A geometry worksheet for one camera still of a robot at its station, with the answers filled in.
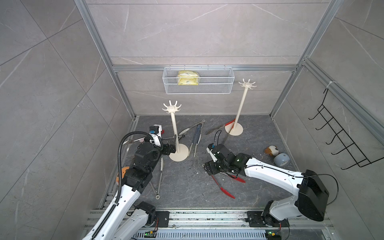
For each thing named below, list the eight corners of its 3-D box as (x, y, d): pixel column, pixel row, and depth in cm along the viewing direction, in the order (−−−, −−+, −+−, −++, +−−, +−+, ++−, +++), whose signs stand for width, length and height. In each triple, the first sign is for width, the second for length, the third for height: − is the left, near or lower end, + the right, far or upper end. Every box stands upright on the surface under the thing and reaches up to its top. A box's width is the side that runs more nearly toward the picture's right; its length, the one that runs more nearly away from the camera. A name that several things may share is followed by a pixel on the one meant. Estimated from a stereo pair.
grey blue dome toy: (273, 167, 93) (279, 161, 86) (270, 160, 97) (276, 153, 90) (286, 167, 93) (293, 161, 86) (283, 160, 97) (289, 153, 90)
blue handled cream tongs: (187, 155, 99) (187, 154, 97) (197, 125, 116) (197, 123, 114) (194, 157, 98) (194, 155, 96) (203, 126, 115) (203, 124, 113)
